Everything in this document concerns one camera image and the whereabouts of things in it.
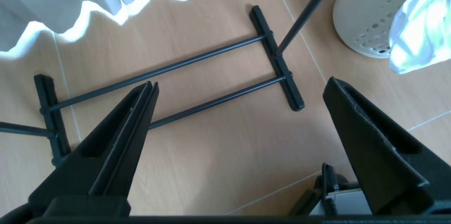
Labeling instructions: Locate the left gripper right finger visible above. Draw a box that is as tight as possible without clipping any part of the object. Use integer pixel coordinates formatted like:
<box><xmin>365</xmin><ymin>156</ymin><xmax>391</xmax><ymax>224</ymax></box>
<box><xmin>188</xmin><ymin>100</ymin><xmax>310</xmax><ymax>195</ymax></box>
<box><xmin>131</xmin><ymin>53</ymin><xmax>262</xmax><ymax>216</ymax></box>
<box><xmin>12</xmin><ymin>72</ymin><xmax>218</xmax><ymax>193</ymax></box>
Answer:
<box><xmin>322</xmin><ymin>76</ymin><xmax>451</xmax><ymax>216</ymax></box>

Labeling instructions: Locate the white laundry basket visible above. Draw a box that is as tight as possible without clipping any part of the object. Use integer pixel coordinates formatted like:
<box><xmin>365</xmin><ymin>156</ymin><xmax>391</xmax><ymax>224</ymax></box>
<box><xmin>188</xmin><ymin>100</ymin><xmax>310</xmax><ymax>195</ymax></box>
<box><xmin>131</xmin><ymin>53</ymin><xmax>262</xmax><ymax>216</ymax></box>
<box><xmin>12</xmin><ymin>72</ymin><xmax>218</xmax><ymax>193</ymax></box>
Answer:
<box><xmin>332</xmin><ymin>0</ymin><xmax>424</xmax><ymax>59</ymax></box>

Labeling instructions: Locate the black clothes rack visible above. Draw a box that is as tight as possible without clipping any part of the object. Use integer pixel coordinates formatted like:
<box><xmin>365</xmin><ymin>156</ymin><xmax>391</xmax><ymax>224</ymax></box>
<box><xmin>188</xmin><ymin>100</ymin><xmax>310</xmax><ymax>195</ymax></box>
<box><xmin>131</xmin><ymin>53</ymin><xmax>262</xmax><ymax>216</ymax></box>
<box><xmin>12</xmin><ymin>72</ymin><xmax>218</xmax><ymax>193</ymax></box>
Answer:
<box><xmin>0</xmin><ymin>0</ymin><xmax>348</xmax><ymax>167</ymax></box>

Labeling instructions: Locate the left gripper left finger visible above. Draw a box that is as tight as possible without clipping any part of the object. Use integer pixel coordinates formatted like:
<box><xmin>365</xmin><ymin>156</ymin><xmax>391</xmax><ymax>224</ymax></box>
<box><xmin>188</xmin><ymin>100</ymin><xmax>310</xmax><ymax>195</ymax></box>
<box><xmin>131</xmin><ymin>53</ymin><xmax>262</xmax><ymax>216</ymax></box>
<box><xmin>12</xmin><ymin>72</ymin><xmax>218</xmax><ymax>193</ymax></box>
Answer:
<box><xmin>27</xmin><ymin>81</ymin><xmax>160</xmax><ymax>217</ymax></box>

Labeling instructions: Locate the white printed t-shirt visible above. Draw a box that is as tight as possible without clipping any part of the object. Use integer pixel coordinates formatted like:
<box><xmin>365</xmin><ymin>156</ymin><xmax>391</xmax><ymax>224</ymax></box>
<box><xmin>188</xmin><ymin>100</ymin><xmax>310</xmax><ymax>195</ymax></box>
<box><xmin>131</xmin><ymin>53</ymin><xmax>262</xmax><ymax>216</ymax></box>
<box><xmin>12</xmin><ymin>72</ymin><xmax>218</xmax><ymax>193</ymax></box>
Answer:
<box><xmin>388</xmin><ymin>0</ymin><xmax>451</xmax><ymax>75</ymax></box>

